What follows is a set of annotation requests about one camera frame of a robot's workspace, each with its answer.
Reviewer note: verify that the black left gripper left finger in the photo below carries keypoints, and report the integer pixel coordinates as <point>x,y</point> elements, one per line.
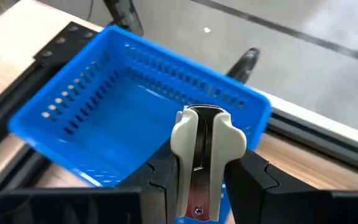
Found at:
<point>73,208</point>

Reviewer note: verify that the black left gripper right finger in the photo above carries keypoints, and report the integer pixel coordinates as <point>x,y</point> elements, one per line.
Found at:
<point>291,208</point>

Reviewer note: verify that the cream white staple remover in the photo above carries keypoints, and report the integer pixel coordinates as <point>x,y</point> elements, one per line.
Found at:
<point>225,140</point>

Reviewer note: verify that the blue plastic basket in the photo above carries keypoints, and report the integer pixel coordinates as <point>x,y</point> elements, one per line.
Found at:
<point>120,124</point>

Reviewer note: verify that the small white paper scrap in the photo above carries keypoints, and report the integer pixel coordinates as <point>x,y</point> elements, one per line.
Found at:
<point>207,30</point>

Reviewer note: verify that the black metal table frame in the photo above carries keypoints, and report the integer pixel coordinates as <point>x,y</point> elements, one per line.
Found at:
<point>64,43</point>

